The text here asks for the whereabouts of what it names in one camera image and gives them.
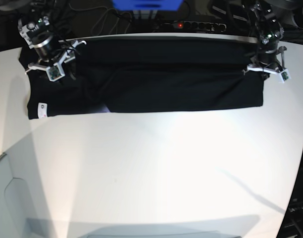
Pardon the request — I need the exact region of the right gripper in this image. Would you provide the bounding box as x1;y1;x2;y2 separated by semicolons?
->
25;40;87;74

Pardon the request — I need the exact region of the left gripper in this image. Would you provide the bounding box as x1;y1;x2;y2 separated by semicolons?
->
242;46;287;76

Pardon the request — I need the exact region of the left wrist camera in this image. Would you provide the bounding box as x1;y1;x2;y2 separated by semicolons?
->
279;69;291;83

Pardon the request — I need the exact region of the black power strip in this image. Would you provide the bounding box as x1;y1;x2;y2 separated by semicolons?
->
165;21;227;33

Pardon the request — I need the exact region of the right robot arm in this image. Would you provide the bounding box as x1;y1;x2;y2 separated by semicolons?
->
18;0;87;82

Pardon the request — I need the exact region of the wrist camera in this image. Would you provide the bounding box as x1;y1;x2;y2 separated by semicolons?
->
46;65;65;82
279;69;291;83

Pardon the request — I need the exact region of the white shirt label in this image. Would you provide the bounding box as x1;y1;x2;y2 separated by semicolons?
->
37;103;48;119

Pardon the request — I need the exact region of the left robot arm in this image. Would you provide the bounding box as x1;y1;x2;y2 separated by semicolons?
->
242;0;287;76

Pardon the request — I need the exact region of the blue plastic box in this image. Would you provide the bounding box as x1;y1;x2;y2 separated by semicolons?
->
112;0;183;11

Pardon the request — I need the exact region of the black T-shirt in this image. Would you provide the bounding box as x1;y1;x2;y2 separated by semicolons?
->
27;37;264;119

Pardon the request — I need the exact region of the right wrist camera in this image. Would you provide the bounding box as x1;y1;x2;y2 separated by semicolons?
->
46;65;65;82

